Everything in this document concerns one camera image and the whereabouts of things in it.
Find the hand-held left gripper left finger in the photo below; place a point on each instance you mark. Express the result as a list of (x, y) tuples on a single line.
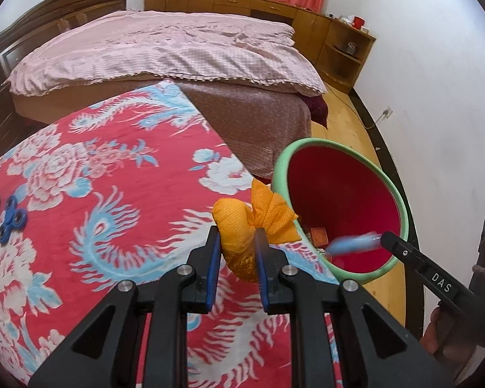
[(213, 275)]

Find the red floral tablecloth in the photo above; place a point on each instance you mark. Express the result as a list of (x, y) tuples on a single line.
[(105, 218)]

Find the long wooden cabinet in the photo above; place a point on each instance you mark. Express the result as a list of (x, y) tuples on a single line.
[(234, 6)]

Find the orange net bag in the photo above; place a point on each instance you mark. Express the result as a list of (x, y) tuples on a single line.
[(242, 226)]

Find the bed with pink cover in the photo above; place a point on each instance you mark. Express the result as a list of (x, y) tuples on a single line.
[(258, 129)]

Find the wooden corner shelf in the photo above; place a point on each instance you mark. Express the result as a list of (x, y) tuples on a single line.
[(343, 66)]

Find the glass jar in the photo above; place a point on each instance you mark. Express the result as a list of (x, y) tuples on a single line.
[(351, 47)]

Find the white wall socket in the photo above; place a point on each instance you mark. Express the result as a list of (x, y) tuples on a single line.
[(387, 112)]

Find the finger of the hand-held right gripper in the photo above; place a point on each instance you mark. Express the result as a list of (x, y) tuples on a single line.
[(402, 250)]

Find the person's right hand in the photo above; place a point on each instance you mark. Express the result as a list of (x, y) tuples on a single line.
[(433, 329)]

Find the orange box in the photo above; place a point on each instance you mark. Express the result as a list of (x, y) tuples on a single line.
[(319, 237)]

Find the dark wooden headboard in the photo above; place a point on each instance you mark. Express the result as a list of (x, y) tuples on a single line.
[(44, 20)]

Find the maroon pillow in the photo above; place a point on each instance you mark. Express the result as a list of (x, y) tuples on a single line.
[(318, 111)]

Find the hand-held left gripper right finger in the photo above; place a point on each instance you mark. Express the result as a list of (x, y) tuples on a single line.
[(263, 279)]

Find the blue fidget spinner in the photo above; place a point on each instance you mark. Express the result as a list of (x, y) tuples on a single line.
[(12, 218)]

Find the green-rimmed red bin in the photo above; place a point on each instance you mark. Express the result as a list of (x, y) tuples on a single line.
[(339, 194)]

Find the red box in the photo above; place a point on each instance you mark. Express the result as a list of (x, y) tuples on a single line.
[(358, 22)]

